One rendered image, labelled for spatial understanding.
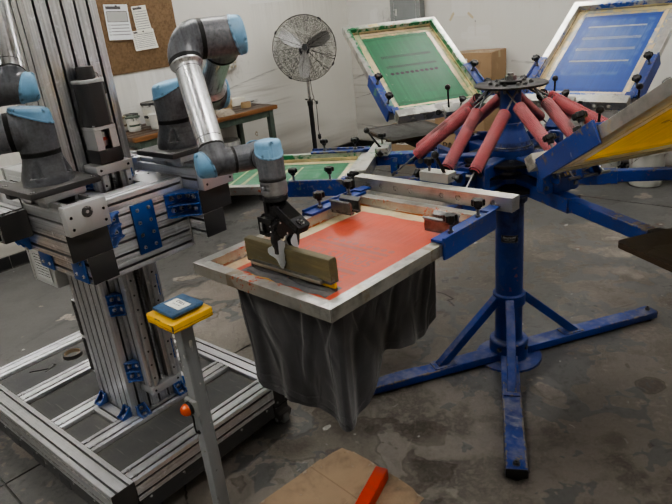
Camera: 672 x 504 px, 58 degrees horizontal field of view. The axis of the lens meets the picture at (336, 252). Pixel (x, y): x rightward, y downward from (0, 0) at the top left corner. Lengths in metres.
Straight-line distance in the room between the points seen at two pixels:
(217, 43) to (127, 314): 1.08
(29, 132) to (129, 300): 0.72
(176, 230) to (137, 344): 0.48
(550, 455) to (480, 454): 0.26
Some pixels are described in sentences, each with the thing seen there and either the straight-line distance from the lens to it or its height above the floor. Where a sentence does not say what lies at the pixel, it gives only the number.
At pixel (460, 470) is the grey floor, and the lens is 2.49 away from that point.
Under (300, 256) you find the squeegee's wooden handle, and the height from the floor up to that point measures 1.04.
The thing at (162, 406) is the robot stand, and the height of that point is 0.23.
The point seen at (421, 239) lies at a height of 0.95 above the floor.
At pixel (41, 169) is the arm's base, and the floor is 1.31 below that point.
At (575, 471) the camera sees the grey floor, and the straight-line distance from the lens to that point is 2.54.
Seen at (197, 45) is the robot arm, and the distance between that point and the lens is 1.88.
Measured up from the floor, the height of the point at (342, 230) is 0.95.
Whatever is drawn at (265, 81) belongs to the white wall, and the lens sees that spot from 6.63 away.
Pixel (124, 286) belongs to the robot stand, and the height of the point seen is 0.80.
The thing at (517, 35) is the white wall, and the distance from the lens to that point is 6.36.
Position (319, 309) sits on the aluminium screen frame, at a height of 0.98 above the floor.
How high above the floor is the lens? 1.67
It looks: 22 degrees down
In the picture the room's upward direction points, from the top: 6 degrees counter-clockwise
